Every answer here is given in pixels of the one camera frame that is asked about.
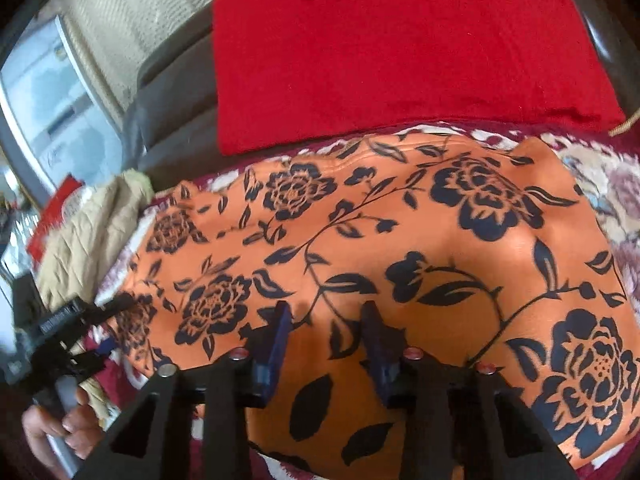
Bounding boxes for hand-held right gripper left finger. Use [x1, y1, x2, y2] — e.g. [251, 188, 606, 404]
[75, 300, 293, 480]

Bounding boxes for orange floral garment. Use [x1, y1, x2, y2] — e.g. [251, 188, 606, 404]
[105, 132, 633, 478]

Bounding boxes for beige dotted curtain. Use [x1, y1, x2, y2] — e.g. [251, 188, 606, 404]
[65, 0, 261, 116]

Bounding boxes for red box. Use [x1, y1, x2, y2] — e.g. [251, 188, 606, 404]
[27, 175, 83, 261]

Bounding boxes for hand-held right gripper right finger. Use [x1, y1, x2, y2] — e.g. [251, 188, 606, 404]
[360, 300, 581, 480]

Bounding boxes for beige quilted jacket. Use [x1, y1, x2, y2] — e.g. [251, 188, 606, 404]
[37, 169, 156, 426]

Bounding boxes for red sofa cover cloth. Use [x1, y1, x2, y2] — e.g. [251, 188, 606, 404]
[212, 0, 626, 156]

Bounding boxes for person's left hand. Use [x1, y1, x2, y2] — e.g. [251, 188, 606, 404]
[22, 391, 109, 472]

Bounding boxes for floral plush blanket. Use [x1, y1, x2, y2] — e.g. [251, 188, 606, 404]
[82, 120, 640, 480]

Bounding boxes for brown leather sofa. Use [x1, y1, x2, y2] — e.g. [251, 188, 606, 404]
[122, 0, 640, 186]

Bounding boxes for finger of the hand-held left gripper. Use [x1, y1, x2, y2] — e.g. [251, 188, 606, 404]
[69, 349, 112, 377]
[82, 292, 136, 323]

